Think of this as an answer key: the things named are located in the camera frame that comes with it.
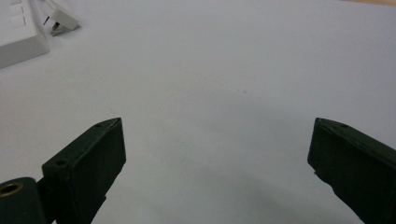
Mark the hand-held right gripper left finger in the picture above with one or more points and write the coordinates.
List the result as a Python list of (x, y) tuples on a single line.
[(84, 168)]

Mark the white power strip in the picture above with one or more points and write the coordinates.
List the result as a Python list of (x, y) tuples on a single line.
[(17, 34)]

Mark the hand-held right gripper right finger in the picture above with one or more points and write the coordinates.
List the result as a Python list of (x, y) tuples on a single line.
[(358, 168)]

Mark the white power plug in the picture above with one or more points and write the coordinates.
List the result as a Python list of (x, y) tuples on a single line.
[(62, 17)]

